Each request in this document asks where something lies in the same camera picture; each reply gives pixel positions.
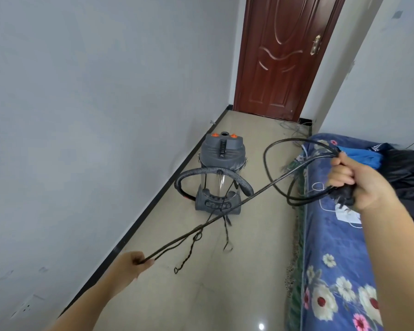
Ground person's right hand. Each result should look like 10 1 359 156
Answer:
326 152 400 214

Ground person's left hand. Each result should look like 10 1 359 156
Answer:
104 251 155 297

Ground black power cord with plug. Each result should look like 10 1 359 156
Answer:
137 137 357 275

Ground black ribbed vacuum hose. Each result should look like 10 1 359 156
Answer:
174 167 255 204

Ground grey vacuum cleaner orange knobs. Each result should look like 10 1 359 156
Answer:
195 131 247 215

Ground person's right forearm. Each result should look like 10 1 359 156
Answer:
360 196 414 331

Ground person's left forearm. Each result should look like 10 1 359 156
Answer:
46 282 121 331

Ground blue garment striped collar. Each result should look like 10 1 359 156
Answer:
336 143 397 169

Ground black jacket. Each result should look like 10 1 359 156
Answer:
383 148 414 247

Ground blue floral bed blanket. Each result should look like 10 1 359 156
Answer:
298 133 414 331

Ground black skirting board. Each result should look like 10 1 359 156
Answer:
57 105 313 318

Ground green lace bed skirt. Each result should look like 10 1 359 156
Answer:
283 154 308 331

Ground red-brown wooden door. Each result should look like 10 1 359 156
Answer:
233 0 347 122

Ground tangled grey cable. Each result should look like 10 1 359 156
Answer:
279 120 313 148

